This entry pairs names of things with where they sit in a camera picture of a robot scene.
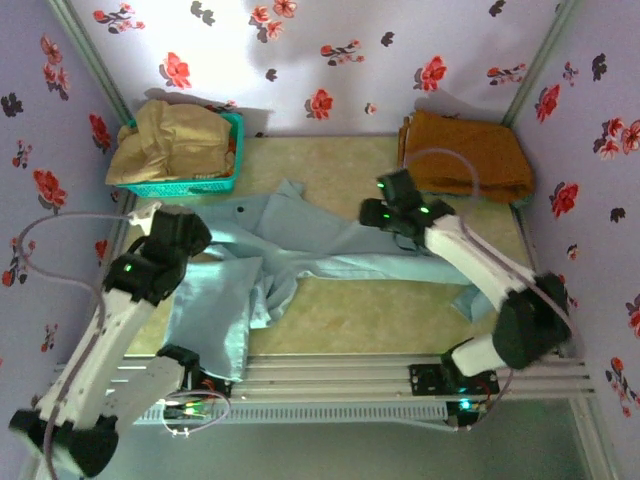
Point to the light blue trousers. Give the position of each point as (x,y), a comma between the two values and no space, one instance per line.
(350,245)

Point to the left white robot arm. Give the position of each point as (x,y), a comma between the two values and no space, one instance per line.
(90,350)

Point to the folded mustard brown trousers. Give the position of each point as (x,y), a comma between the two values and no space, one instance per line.
(480,150)

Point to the crumpled beige trousers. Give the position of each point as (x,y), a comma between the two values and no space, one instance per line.
(170,145)

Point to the teal plastic basket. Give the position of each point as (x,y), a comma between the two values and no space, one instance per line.
(175,189)

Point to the orange garment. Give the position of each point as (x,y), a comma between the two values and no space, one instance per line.
(231,145)

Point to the circuit board with lights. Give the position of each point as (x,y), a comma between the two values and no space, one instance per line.
(190,411)
(465,405)

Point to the aluminium rail frame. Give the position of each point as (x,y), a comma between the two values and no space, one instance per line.
(325,375)

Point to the aluminium corner post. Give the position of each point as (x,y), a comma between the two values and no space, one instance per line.
(540,60)
(95,65)

